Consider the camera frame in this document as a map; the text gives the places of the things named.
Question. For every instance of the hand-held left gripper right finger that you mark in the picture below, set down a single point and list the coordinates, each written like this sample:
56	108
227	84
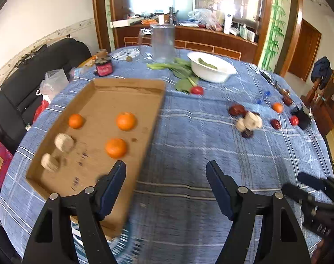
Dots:
219	192

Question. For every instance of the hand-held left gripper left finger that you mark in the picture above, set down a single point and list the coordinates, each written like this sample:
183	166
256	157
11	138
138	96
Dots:
113	192

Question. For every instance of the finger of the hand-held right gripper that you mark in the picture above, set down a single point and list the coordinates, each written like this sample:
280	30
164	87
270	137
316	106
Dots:
293	191
307	178

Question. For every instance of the large orange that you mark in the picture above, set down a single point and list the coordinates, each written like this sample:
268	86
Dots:
116	147

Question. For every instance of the small orange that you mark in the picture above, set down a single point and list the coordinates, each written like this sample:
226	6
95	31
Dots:
277	107
76	121

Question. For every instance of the cardboard tray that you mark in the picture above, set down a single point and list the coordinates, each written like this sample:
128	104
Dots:
95	101

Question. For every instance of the blue plaid tablecloth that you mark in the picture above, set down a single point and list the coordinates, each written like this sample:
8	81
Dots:
189	143

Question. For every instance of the dark purple plum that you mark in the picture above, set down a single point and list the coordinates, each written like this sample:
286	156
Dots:
247	134

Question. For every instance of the dark red date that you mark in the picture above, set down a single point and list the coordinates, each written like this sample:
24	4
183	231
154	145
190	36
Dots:
286	100

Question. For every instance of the red tomato near greens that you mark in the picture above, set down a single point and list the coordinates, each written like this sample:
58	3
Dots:
197	90

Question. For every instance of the dark blue jacket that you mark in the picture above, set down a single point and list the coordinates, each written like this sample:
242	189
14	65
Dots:
321	68

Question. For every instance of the white plastic bag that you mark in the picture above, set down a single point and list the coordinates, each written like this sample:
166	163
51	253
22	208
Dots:
52	84

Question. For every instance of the white bowl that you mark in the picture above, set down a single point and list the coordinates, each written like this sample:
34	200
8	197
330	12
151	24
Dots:
212	67

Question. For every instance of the green leafy vegetable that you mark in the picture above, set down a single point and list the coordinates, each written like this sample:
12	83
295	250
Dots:
180	73

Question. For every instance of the dark jar with red label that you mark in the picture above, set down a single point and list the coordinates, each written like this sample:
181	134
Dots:
103	66

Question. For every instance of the wooden door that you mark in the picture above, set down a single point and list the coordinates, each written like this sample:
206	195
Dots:
304	49

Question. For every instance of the glass plate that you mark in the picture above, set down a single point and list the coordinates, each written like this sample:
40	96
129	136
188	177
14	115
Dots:
125	53

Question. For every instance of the black sofa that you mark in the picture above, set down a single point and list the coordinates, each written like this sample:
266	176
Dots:
32	74

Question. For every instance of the clear glass pitcher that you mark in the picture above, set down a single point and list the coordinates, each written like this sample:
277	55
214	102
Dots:
162	44

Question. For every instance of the wooden counter cabinet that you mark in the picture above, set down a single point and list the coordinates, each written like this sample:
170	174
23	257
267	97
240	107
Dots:
189	37

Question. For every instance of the white bottle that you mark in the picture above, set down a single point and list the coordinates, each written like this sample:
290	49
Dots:
228	23

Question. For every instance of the clear plastic bag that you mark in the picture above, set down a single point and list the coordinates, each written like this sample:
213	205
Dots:
205	16

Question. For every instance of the green bamboo wall decor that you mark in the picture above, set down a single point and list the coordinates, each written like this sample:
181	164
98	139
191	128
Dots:
277	19

